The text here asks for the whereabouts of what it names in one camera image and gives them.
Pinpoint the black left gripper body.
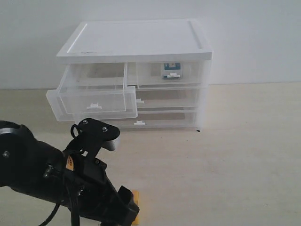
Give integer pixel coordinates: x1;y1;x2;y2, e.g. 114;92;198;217
63;152;140;224

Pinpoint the yellow cheese block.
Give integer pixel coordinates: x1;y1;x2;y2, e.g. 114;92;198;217
132;190;140;226

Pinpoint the white teal labelled bottle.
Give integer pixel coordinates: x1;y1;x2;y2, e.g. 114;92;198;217
161;63;183;80

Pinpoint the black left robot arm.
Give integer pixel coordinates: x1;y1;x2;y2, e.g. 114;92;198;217
0;118;140;226

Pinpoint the clear middle wide drawer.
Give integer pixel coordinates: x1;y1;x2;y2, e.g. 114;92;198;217
136;89;202;108

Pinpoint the clear wide drawer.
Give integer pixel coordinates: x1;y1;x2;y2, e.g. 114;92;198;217
136;89;202;108
71;110;202;129

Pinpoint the clear bottom wide drawer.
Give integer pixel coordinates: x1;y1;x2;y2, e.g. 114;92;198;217
71;110;202;129

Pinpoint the white plastic drawer cabinet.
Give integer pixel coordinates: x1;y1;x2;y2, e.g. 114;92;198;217
57;19;213;131

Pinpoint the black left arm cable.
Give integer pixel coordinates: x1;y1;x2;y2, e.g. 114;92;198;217
39;124;87;226

